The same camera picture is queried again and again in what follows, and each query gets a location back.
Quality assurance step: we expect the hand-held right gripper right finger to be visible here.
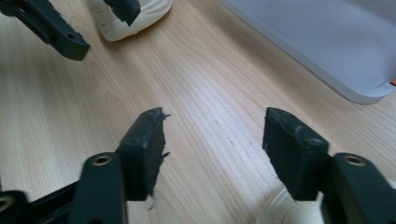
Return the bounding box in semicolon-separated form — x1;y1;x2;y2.
262;106;331;202

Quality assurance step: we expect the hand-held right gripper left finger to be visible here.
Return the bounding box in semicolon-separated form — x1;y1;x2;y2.
115;106;172;203

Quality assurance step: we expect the cream clog shoe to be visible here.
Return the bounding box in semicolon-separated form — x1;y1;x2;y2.
88;0;173;42
255;186;325;224

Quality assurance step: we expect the white shoe rack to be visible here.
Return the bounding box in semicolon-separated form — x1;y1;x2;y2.
219;0;396;105

